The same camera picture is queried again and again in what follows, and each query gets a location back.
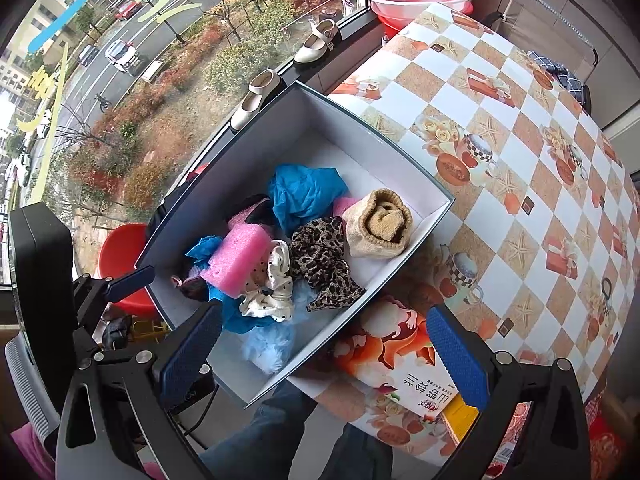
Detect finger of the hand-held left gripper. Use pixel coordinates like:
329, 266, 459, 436
75, 265, 157, 361

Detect beige knitted sock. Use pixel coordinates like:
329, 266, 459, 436
342, 188, 413, 259

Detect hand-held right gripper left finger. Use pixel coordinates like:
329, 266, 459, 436
55, 301, 223, 480

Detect white polka dot scrunchie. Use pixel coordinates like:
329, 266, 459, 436
238, 239, 296, 322

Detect black and pink sock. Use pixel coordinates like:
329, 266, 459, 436
227, 194, 276, 228

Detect person's maroon garment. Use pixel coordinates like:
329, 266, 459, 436
10, 422, 56, 480

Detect light blue fluffy scrunchie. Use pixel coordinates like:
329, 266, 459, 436
242, 280, 321, 376

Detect pink sponge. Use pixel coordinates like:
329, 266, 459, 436
207, 224, 273, 297

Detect red plastic stool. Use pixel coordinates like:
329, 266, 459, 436
98, 224, 157, 317

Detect leopard print scrunchie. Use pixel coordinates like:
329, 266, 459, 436
289, 216, 366, 313

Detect orange flower print box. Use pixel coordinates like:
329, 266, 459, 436
290, 295, 481, 461

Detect dark pink cloth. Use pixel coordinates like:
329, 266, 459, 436
332, 196, 361, 218

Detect red patterned cardboard box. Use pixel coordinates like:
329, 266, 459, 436
440, 394, 523, 480

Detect person's legs in jeans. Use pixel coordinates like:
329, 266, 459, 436
200, 380, 396, 480

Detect red plastic basin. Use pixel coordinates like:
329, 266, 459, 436
372, 0, 475, 41

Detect folding chair plaid cloth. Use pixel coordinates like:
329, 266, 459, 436
482, 0, 598, 78

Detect red gold patterned cushion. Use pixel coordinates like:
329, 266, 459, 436
587, 400, 623, 480

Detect pink translucent basin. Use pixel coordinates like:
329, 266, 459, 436
364, 0, 473, 21

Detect yellow plastic toy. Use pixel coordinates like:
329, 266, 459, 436
131, 320, 173, 345

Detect checkered patterned tablecloth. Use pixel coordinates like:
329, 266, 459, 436
327, 2, 638, 466

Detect dark plaid cloth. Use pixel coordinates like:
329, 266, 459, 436
527, 51, 586, 106

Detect cream strap shoe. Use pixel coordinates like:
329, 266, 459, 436
230, 70, 288, 133
292, 18, 343, 70

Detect blue cloth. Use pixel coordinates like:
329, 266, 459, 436
267, 162, 351, 236
186, 234, 261, 335

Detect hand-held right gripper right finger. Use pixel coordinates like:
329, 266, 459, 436
426, 304, 596, 480

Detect grey storage box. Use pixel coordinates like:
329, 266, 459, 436
134, 80, 456, 408

